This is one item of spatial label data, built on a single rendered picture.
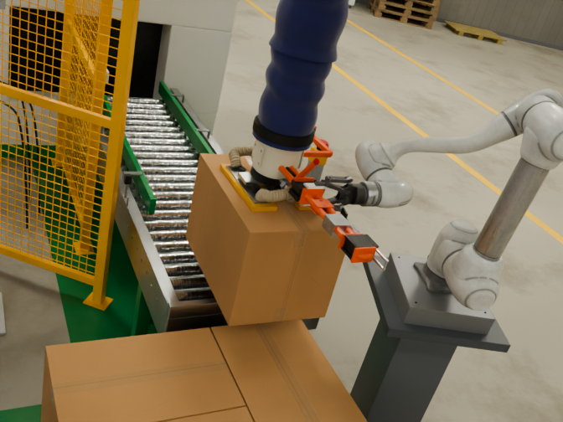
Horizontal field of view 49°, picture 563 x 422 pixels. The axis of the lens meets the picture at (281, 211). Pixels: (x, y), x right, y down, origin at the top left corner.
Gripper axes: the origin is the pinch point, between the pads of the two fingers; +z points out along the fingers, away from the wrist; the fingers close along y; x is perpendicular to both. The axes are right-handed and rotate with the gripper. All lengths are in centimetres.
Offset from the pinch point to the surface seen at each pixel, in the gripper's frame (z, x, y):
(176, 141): -12, 175, 65
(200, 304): 24, 17, 59
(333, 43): -4, 19, -47
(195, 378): 34, -13, 65
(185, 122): -20, 187, 58
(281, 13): 12, 28, -52
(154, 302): 36, 35, 71
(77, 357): 71, 4, 65
